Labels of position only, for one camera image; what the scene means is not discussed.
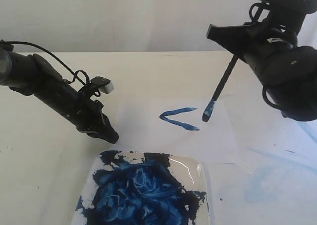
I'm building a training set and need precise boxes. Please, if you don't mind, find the white paint palette plate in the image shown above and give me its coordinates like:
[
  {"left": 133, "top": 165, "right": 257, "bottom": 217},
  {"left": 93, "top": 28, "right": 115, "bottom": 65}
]
[{"left": 71, "top": 151, "right": 210, "bottom": 225}]

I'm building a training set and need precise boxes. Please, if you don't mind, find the black left camera cable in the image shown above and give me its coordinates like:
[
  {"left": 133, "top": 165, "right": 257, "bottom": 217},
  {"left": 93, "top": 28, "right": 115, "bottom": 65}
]
[{"left": 0, "top": 39, "right": 102, "bottom": 99}]

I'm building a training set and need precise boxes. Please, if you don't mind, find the white backdrop curtain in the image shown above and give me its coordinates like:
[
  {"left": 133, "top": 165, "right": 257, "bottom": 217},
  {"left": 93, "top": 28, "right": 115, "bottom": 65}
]
[{"left": 0, "top": 0, "right": 317, "bottom": 54}]

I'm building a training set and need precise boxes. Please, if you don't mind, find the black paintbrush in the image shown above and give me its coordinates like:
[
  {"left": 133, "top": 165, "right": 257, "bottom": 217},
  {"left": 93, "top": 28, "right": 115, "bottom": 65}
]
[{"left": 202, "top": 56, "right": 238, "bottom": 122}]

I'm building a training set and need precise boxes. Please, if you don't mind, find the white paper sheet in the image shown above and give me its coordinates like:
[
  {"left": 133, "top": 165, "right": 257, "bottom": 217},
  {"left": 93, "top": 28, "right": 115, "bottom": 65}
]
[{"left": 113, "top": 99, "right": 239, "bottom": 164}]

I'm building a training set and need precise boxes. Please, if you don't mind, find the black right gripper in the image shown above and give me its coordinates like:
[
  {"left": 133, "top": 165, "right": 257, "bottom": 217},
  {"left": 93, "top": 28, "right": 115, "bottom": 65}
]
[{"left": 207, "top": 9, "right": 307, "bottom": 69}]

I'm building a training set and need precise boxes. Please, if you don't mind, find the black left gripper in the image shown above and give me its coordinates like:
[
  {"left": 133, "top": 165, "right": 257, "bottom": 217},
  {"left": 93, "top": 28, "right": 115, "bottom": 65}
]
[{"left": 65, "top": 88, "right": 119, "bottom": 143}]

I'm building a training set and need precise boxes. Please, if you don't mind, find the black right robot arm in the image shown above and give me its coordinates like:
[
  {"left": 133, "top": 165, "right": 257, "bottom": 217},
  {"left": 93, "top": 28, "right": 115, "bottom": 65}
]
[{"left": 207, "top": 16, "right": 317, "bottom": 121}]

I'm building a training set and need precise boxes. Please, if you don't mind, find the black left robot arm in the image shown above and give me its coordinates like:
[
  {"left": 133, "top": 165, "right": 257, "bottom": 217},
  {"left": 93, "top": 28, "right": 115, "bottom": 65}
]
[{"left": 0, "top": 40, "right": 119, "bottom": 144}]

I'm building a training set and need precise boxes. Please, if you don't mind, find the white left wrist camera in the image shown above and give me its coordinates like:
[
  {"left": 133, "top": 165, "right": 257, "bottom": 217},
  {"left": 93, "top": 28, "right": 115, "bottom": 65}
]
[{"left": 91, "top": 76, "right": 114, "bottom": 94}]

